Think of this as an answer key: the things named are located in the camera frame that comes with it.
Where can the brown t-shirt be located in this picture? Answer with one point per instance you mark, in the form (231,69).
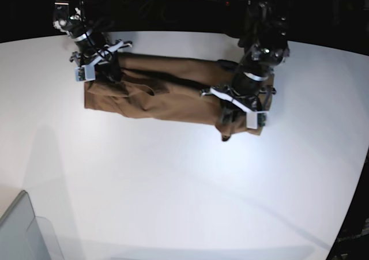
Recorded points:
(164,88)

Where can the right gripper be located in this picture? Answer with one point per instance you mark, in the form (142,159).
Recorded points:
(105,57)

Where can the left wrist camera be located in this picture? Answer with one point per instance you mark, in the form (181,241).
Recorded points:
(256,119)

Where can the black power strip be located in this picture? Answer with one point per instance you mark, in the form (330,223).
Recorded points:
(233,3)

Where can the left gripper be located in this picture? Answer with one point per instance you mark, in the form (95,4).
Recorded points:
(235,105)

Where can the grey plastic bin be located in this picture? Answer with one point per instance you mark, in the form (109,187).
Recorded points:
(25,235)

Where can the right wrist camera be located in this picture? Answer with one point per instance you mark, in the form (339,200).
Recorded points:
(85,73)

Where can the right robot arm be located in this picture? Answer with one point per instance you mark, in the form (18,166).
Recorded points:
(69,18)

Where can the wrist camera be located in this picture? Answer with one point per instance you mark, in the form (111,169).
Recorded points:
(256,119)
(85,73)

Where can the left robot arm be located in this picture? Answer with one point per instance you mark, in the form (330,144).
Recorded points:
(250,90)

